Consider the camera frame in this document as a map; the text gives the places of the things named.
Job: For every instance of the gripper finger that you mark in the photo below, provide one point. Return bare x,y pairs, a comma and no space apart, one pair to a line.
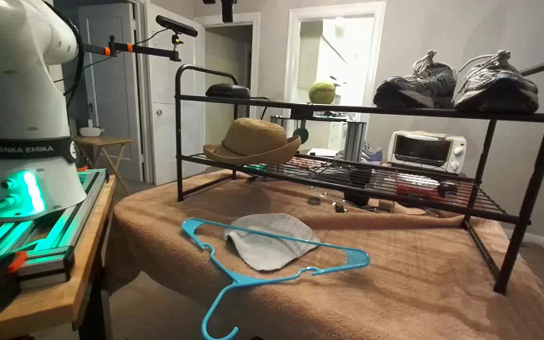
227,12

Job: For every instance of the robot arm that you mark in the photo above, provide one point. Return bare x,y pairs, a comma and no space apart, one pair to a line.
17,94

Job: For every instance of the black oval object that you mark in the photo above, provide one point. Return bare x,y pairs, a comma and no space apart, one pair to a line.
227,90

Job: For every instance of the white door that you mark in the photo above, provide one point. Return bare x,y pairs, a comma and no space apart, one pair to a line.
173,118

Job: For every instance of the tennis ball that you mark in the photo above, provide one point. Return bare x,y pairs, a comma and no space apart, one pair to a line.
322,93

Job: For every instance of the straw hat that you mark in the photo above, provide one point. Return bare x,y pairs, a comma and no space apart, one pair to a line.
253,139

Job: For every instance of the grey door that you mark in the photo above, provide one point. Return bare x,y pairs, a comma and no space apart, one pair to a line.
111,104

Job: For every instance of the wooden folding table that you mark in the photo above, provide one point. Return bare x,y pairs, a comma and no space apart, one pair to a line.
102,140

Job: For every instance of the white bowl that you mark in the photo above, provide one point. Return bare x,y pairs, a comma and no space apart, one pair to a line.
90,131

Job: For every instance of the grey sneaker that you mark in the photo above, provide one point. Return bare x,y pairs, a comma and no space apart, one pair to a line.
498,92
418,89

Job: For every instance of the black cup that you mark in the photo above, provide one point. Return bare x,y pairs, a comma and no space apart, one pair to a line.
358,189

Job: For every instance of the white toaster oven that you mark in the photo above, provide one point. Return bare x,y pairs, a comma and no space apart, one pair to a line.
425,150

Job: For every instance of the grey cap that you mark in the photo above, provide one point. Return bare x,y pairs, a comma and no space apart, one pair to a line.
267,250

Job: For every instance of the small wooden block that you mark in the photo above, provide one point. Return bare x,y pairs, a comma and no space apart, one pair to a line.
386,206

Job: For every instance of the red and black tool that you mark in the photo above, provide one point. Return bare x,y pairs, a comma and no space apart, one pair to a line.
418,191

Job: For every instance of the blue plastic hanger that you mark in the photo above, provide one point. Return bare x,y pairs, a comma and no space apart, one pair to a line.
253,279

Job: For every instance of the brown blanket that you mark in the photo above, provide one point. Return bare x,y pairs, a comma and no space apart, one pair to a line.
395,283

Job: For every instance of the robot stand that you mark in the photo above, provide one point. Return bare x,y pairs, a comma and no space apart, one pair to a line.
59,293

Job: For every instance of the black metal shoe rack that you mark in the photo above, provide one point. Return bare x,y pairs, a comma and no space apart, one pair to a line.
531,189

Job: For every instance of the camera on mount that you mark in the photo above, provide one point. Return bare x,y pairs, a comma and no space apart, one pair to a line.
176,26

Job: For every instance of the aluminium profile post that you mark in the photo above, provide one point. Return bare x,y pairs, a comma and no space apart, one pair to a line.
354,141

